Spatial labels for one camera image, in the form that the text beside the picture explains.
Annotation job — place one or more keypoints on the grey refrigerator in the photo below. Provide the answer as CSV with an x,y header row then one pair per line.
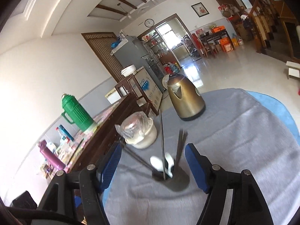
x,y
132,51

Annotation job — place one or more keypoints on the small white plastic spoon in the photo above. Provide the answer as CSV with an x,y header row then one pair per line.
x,y
170,164

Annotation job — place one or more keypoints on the framed wall picture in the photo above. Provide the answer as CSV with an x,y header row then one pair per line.
x,y
200,9

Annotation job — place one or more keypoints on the green thermos jug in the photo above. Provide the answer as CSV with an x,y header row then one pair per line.
x,y
74,113

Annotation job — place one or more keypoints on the dark wooden side table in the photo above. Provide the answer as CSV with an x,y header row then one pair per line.
x,y
209,42

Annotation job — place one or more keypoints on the round wall clock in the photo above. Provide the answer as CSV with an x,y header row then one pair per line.
x,y
149,23

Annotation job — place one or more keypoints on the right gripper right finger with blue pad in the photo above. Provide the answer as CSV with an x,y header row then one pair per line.
x,y
200,167

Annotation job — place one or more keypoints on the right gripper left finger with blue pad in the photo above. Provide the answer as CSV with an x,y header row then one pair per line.
x,y
107,167

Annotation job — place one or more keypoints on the gold electric kettle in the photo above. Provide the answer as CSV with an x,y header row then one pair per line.
x,y
185,97

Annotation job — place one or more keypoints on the dark carved wooden chair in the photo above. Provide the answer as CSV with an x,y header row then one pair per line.
x,y
100,141

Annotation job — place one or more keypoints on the white blue chest freezer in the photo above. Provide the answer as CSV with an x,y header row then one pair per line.
x,y
141,85

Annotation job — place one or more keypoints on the large white plastic spoon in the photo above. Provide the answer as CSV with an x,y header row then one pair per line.
x,y
157,163

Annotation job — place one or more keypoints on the dark grey utensil holder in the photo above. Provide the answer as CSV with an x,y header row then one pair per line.
x,y
178,182

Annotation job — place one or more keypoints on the pink thermos bottle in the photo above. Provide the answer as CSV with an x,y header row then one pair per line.
x,y
50,156

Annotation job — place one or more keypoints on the white bowl with plastic wrap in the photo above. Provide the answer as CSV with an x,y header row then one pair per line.
x,y
138,130

